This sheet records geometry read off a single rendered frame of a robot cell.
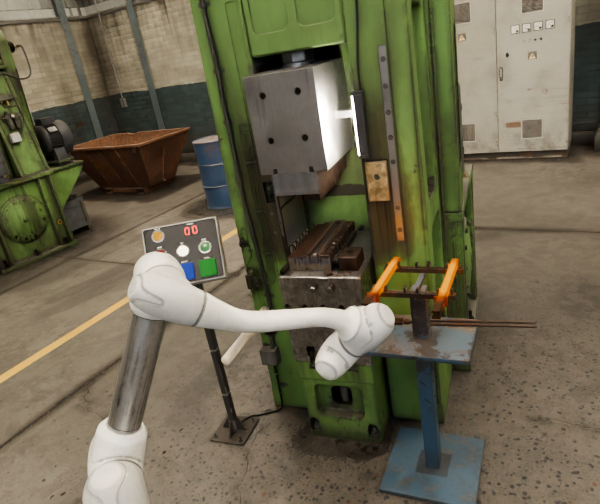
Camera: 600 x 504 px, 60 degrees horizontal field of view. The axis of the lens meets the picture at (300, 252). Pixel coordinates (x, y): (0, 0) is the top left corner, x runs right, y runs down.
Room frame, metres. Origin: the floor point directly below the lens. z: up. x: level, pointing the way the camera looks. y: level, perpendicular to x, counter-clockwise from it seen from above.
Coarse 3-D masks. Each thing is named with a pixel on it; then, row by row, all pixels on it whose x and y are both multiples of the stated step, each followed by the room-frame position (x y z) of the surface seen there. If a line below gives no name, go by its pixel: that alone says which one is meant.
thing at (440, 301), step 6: (450, 264) 1.82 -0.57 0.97; (456, 264) 1.81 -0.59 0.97; (450, 270) 1.77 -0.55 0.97; (456, 270) 1.80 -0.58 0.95; (450, 276) 1.72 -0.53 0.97; (444, 282) 1.68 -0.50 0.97; (450, 282) 1.67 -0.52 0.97; (444, 288) 1.64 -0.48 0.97; (438, 294) 1.60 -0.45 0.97; (444, 294) 1.59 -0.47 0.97; (438, 300) 1.55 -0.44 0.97; (444, 300) 1.56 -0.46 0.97; (438, 306) 1.51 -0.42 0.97; (444, 306) 1.55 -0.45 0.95; (432, 312) 1.49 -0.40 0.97; (438, 312) 1.48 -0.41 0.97; (432, 318) 1.49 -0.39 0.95; (438, 318) 1.48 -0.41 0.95
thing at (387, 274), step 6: (396, 258) 1.96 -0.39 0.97; (390, 264) 1.92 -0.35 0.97; (396, 264) 1.92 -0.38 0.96; (390, 270) 1.86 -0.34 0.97; (384, 276) 1.82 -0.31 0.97; (390, 276) 1.84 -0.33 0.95; (378, 282) 1.78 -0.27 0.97; (384, 282) 1.77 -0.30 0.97; (378, 288) 1.73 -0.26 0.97; (366, 294) 1.69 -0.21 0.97; (372, 294) 1.67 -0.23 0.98; (378, 294) 1.68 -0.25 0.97; (366, 300) 1.63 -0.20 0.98; (378, 300) 1.67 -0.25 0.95
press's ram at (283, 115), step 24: (264, 72) 2.27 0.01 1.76; (288, 72) 2.09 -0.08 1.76; (312, 72) 2.06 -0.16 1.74; (336, 72) 2.32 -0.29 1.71; (264, 96) 2.15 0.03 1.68; (288, 96) 2.10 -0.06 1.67; (312, 96) 2.06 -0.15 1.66; (336, 96) 2.28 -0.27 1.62; (264, 120) 2.15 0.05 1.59; (288, 120) 2.11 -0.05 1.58; (312, 120) 2.07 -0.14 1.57; (336, 120) 2.24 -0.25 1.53; (264, 144) 2.16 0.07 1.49; (288, 144) 2.11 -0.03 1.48; (312, 144) 2.07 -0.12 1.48; (336, 144) 2.20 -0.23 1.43; (264, 168) 2.17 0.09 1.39; (288, 168) 2.12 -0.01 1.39; (312, 168) 2.12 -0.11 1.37
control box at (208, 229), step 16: (176, 224) 2.25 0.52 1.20; (192, 224) 2.24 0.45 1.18; (208, 224) 2.24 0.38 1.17; (144, 240) 2.22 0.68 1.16; (160, 240) 2.22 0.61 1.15; (176, 240) 2.21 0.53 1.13; (192, 240) 2.21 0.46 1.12; (208, 240) 2.20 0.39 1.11; (176, 256) 2.18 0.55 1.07; (192, 256) 2.17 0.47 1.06; (208, 256) 2.17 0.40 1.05; (224, 256) 2.22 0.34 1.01; (224, 272) 2.13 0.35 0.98
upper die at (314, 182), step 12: (336, 168) 2.31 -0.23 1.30; (276, 180) 2.15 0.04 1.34; (288, 180) 2.13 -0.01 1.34; (300, 180) 2.10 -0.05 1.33; (312, 180) 2.08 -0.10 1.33; (324, 180) 2.15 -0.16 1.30; (276, 192) 2.15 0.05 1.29; (288, 192) 2.13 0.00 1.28; (300, 192) 2.11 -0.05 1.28; (312, 192) 2.09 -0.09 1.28
